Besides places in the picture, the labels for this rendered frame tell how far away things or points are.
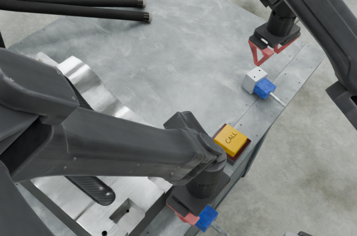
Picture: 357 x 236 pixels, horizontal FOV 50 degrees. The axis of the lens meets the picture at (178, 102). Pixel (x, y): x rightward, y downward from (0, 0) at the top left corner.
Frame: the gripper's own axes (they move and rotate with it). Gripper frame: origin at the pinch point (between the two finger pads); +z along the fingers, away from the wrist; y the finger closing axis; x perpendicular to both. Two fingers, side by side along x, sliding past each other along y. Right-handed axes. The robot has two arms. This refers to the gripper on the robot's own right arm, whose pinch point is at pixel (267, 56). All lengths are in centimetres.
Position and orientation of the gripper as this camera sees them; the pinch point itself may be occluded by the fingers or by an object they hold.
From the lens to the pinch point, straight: 101.5
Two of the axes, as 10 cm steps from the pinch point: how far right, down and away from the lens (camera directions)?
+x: 6.5, 6.3, -4.2
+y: -7.5, 4.7, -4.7
